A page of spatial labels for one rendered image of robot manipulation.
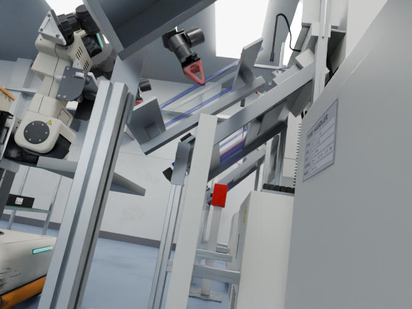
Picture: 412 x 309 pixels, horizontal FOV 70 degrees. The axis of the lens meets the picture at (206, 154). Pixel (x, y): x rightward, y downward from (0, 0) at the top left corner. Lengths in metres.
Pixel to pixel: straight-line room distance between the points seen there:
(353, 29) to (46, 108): 1.39
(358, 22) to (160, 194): 4.32
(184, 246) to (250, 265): 0.33
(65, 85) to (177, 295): 1.00
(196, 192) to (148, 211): 4.38
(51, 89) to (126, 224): 4.05
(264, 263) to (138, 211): 4.30
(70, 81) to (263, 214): 1.00
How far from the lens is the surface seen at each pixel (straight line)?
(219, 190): 2.16
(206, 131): 0.96
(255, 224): 1.15
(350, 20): 1.57
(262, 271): 1.16
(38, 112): 1.48
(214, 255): 1.86
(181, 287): 0.93
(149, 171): 5.37
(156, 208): 5.25
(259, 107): 1.26
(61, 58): 1.59
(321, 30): 1.45
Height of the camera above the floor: 0.45
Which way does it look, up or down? 14 degrees up
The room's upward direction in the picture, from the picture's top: 10 degrees clockwise
